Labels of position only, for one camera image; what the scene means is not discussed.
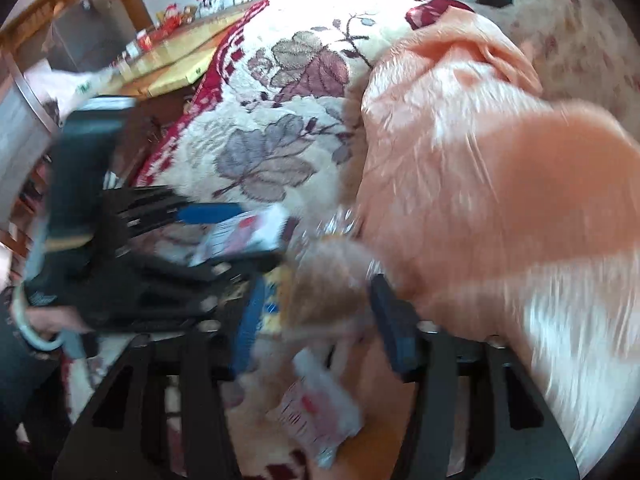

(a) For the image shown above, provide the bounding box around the red white plush toy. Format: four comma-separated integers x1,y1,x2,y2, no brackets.
159,3,186,29

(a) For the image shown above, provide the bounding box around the white plastic bag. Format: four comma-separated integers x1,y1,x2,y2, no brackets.
27,66,122,128

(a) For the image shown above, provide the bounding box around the beige floral cloth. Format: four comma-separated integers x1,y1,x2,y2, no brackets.
512,0,640,128

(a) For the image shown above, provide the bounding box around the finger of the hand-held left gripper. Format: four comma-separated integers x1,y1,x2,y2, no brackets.
101,184,246,242
94,251,287,332

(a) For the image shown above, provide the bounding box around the clear plastic snack bag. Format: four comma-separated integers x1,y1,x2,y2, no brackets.
264,207,382,469

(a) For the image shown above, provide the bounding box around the red box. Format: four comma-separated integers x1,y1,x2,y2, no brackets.
136,30,162,54

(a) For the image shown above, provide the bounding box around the person's left hand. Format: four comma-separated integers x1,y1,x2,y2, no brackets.
22,304,98,336

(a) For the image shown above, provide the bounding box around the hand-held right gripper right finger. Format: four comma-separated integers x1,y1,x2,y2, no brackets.
369,273,581,480

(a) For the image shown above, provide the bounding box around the white pink snack packet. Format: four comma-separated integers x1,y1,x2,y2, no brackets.
186,203,292,269

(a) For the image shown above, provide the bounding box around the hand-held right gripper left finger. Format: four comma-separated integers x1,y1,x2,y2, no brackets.
52,274,267,480

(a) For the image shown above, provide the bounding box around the wooden table with marble top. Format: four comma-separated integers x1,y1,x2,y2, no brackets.
82,0,272,103

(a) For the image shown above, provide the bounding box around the wooden chair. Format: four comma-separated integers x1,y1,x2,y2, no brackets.
0,0,157,261

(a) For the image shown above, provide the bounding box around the orange quilt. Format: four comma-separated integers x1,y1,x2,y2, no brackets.
225,7,640,476

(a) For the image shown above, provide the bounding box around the white yellow snack packet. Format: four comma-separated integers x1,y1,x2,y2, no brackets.
262,265,294,334

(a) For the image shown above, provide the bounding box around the red floral blanket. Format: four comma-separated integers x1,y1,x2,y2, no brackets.
15,0,481,480

